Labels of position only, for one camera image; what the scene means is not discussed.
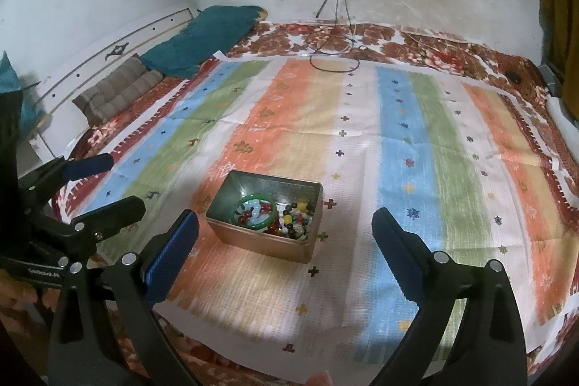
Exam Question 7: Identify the teal cloth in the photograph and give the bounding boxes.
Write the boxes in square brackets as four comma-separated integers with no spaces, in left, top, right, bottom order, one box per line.
[0,50,45,130]

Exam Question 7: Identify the brown striped cushion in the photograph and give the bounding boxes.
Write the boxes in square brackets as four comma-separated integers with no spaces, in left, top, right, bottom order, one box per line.
[72,56,164,127]

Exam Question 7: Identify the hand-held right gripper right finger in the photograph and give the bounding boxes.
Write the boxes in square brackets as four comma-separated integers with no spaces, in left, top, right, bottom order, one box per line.
[368,207,530,386]

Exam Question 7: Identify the thin black looped cable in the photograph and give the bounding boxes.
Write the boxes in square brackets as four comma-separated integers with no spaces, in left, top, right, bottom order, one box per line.
[308,44,361,74]

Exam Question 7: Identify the teal pillow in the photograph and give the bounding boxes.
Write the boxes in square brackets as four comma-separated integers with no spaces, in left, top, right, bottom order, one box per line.
[139,5,267,79]

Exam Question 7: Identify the red bead bracelet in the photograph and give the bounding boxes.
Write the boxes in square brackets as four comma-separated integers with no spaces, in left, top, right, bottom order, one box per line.
[237,204,278,234]

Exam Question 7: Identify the multicolour bead bracelet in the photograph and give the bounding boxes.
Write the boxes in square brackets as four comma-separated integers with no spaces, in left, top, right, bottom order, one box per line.
[267,198,317,240]

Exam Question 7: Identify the striped pastel mat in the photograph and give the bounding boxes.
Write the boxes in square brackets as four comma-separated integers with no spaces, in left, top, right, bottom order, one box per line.
[97,51,579,364]

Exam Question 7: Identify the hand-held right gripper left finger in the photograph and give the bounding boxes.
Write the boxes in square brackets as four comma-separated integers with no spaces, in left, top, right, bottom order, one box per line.
[47,209,202,386]

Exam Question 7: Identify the long white object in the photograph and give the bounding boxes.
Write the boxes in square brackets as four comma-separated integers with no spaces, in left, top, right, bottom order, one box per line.
[545,96,579,130]

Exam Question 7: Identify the yellow hanging garment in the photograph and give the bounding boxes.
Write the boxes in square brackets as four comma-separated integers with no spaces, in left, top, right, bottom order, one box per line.
[540,0,579,115]

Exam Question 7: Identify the green jade bangle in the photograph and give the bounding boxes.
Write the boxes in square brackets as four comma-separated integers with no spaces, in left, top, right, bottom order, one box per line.
[234,195,279,229]

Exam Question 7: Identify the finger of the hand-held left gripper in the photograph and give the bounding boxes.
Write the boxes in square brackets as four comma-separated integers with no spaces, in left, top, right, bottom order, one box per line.
[68,195,146,243]
[17,154,114,197]

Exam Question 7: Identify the metal tin box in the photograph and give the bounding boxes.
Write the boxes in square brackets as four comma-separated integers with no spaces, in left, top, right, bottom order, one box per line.
[206,170,324,264]

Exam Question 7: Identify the white bed headboard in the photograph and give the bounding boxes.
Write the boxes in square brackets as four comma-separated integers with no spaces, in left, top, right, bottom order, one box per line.
[0,7,200,163]

